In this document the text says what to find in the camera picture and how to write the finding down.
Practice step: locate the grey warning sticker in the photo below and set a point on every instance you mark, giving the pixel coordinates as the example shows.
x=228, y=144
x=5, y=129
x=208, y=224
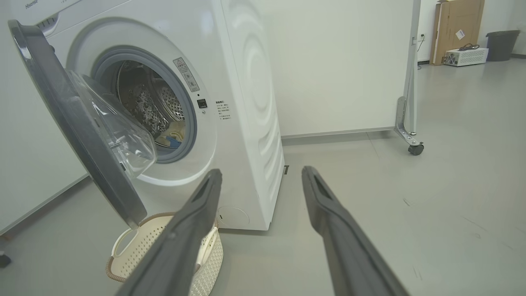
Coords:
x=186, y=74

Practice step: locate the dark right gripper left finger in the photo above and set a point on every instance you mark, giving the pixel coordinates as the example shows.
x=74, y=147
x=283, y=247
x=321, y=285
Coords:
x=185, y=238

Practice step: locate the round glass washing machine door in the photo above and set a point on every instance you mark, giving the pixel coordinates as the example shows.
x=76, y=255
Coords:
x=74, y=119

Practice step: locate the brown cardboard box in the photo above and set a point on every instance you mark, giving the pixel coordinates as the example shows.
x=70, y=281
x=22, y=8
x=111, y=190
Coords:
x=456, y=20

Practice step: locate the white partition panel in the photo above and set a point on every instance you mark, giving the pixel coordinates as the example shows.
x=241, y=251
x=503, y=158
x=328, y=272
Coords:
x=337, y=61

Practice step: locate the grey rubber door gasket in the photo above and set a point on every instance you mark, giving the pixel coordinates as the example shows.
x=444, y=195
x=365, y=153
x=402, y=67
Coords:
x=189, y=119

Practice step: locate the metal partition leg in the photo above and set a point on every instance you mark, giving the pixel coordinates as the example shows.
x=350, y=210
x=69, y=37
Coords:
x=411, y=82

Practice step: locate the black door lock socket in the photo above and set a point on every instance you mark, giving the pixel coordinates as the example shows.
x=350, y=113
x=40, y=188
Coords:
x=201, y=103

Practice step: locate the dark grey waste bin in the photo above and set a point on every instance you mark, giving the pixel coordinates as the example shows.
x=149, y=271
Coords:
x=502, y=45

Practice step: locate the round filter cover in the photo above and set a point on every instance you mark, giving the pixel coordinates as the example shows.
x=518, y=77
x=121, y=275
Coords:
x=233, y=216

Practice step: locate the white washing machine body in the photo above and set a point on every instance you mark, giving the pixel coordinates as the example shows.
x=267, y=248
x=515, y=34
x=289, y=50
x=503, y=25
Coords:
x=246, y=123

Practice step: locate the cream perforated laundry basket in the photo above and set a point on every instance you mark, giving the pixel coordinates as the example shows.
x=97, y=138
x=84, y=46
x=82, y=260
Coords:
x=135, y=250

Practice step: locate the white vented equipment box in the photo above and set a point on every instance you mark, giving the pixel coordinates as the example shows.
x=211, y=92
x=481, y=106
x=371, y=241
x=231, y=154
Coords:
x=468, y=57

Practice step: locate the cream clothes with blue cuffs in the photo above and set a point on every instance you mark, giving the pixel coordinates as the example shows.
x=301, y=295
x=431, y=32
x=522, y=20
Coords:
x=174, y=133

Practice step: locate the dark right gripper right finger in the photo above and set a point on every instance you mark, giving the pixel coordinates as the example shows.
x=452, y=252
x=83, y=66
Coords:
x=345, y=246

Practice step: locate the black caster wheel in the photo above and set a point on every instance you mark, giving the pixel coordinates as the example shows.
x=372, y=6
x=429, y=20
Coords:
x=416, y=149

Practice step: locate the stainless steel washer drum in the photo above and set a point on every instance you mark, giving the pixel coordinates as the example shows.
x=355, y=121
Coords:
x=144, y=102

